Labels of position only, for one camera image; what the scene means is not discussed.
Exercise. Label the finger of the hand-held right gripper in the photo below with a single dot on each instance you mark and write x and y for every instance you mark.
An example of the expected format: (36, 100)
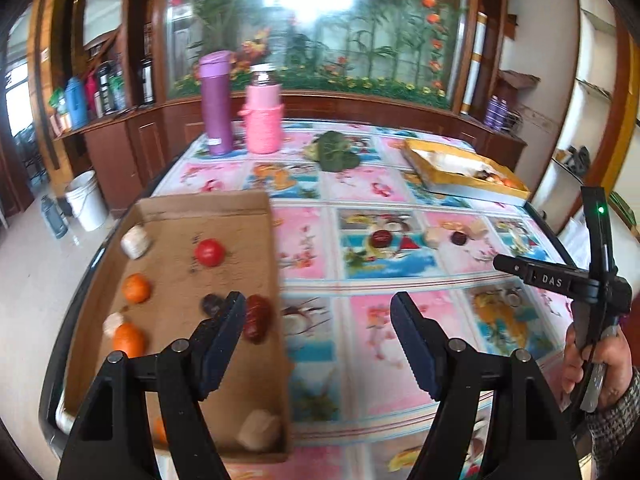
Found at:
(512, 265)

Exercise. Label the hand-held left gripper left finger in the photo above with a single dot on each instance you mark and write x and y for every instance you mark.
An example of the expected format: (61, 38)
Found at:
(222, 345)

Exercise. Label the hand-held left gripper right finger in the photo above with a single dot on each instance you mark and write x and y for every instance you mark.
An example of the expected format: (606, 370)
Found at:
(415, 345)

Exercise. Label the large red date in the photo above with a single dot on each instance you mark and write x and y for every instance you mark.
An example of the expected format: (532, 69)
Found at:
(259, 320)

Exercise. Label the brown cardboard box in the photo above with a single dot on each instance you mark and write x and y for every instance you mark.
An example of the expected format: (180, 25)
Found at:
(170, 280)

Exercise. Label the red tomato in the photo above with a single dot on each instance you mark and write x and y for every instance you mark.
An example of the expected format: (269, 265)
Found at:
(210, 252)

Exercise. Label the orange tangerine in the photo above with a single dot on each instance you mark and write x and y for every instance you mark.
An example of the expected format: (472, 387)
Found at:
(507, 181)
(129, 340)
(136, 288)

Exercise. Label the person's right forearm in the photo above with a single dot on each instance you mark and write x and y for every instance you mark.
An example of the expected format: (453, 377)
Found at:
(615, 430)

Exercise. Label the person's right hand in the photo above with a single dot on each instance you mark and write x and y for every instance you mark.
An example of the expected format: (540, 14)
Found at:
(620, 360)

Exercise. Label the yellow and white box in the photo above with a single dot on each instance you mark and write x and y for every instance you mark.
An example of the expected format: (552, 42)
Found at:
(465, 185)

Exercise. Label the dark clutter on shelf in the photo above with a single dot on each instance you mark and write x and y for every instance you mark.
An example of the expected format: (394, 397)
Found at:
(576, 160)

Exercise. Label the purple spray cans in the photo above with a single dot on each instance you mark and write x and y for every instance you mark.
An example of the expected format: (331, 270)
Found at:
(495, 112)

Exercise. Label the white plastic bucket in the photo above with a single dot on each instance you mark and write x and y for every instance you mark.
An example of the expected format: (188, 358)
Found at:
(87, 202)

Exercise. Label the wooden cabinet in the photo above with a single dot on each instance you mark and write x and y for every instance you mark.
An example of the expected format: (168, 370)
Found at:
(150, 150)

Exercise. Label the white and gold roll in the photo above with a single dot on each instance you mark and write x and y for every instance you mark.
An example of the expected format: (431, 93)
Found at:
(475, 60)

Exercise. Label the green leafy vegetable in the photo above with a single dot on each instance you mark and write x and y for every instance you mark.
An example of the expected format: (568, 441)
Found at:
(336, 151)

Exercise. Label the grey-blue water jug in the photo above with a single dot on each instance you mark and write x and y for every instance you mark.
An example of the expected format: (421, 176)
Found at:
(54, 217)

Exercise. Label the pink knit-covered jar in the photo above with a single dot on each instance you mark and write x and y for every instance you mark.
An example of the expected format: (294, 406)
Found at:
(262, 115)

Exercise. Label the purple thermos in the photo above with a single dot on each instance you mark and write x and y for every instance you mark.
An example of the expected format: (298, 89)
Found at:
(216, 105)

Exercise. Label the black flask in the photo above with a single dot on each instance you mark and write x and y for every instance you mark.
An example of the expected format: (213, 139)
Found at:
(147, 82)

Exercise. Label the black thermos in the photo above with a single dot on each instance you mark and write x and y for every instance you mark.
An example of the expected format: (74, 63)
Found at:
(106, 90)

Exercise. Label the blue thermos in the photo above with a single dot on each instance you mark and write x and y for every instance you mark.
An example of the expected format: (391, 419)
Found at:
(76, 105)

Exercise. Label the red thermos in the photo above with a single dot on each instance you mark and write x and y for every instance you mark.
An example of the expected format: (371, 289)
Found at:
(92, 95)

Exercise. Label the green box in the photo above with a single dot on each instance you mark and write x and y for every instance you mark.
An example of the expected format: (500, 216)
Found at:
(59, 110)

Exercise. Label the flower-printed glass partition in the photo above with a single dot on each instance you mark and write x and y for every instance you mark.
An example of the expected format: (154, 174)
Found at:
(320, 25)

